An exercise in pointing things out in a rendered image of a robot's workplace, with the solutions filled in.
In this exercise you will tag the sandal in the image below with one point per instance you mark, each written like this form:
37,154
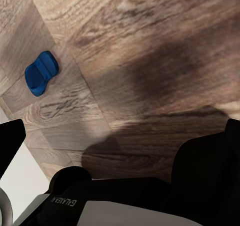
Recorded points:
40,72

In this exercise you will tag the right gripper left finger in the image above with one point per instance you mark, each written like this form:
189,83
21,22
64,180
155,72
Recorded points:
12,135

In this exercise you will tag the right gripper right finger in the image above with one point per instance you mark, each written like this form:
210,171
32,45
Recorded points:
232,135

